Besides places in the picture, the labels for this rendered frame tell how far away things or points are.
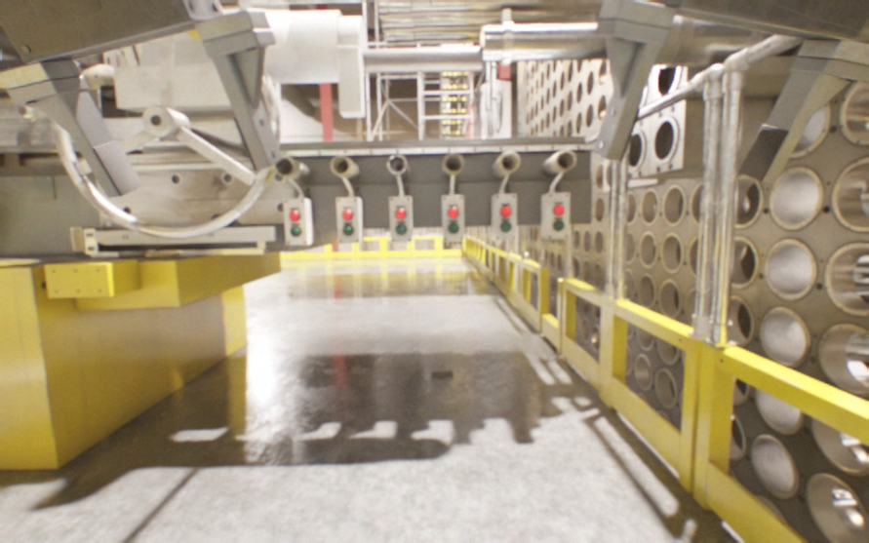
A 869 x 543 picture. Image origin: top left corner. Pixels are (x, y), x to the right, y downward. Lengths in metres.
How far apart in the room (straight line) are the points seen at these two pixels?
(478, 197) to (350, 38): 0.74
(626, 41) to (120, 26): 0.34
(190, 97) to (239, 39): 1.38
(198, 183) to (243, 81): 1.38
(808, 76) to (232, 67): 0.42
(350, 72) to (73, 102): 1.33
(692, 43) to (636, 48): 1.63
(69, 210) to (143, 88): 0.54
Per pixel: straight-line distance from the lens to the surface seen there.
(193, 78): 1.74
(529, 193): 1.52
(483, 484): 1.24
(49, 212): 2.08
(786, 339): 2.44
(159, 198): 1.80
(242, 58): 0.36
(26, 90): 0.45
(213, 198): 1.70
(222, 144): 1.03
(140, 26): 0.37
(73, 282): 1.52
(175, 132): 0.86
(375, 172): 1.53
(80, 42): 0.40
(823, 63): 0.43
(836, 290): 2.12
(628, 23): 0.34
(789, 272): 2.38
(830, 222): 2.11
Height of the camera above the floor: 0.69
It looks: 7 degrees down
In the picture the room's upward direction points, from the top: 1 degrees counter-clockwise
